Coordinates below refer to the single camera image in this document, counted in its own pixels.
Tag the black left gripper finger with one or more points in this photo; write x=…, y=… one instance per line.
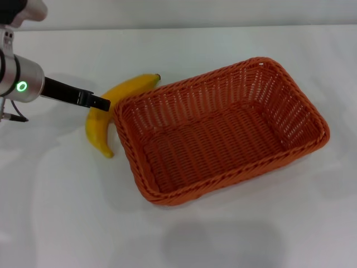
x=100, y=104

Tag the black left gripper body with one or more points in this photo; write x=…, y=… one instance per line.
x=62, y=90

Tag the yellow banana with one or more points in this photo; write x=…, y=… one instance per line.
x=97, y=131

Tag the orange woven plastic basket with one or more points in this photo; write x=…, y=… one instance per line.
x=217, y=148

